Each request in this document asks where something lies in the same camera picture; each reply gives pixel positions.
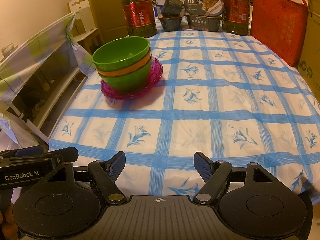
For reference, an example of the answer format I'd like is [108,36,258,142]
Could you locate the small pink plastic plate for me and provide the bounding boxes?
[101,59,164,98]

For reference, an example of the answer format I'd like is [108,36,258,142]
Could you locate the small green bowl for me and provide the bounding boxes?
[92,36,151,71]

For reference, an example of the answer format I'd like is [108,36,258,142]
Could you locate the large green bowl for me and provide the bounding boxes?
[98,58,153,94]

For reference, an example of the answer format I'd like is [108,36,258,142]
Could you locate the dark small bowls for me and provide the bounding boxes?
[158,15,184,32]

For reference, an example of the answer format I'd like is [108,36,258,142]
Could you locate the large pink glass dish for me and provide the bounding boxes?
[100,62,163,101]

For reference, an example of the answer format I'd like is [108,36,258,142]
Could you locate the wooden door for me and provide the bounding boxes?
[96,0,128,38]

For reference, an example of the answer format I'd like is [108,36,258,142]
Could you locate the dark oil bottle red label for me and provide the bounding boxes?
[120,0,158,38]

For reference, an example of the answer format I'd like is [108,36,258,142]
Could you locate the small pink glass dish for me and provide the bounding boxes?
[102,56,163,95]

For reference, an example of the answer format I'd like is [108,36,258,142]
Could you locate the white and blue box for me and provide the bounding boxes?
[153,0,191,17]

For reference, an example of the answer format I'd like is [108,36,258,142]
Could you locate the red tote bag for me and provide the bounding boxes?
[250,0,309,66]

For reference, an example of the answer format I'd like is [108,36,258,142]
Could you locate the orange bowl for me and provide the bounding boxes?
[97,52,152,78]

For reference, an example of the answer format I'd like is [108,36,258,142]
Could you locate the tilted black plastic cup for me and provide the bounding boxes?
[163,0,185,18]

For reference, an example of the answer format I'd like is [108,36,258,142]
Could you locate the person's left hand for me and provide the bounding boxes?
[0,204,14,236]

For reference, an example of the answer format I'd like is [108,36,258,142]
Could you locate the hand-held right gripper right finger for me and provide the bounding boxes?
[194,151,275,205]

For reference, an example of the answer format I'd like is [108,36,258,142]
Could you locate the green checkered cloth cover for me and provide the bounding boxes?
[0,11,97,113]

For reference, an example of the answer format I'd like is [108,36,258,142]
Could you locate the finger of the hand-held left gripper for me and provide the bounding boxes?
[48,147,79,167]
[0,145,44,159]

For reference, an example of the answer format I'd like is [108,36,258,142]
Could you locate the large cardboard box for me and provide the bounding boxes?
[297,0,320,98]

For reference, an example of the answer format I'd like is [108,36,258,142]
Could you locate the white wooden shelf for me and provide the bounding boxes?
[67,0,101,46]

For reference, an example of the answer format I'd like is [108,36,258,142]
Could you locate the black instant rice box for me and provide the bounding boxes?
[184,0,224,18]

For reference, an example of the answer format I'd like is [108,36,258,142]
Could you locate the blue checkered tablecloth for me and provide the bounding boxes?
[48,28,320,203]

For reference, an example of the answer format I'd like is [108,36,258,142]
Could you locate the black instant meal box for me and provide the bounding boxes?
[184,14,224,32]

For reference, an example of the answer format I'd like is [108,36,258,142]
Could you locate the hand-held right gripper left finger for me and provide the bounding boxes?
[46,151,126,205]

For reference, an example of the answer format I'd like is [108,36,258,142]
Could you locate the pale cloth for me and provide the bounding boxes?
[0,113,49,153]

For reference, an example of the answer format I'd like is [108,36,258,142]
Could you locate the green oil bottle red label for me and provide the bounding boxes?
[221,0,251,36]

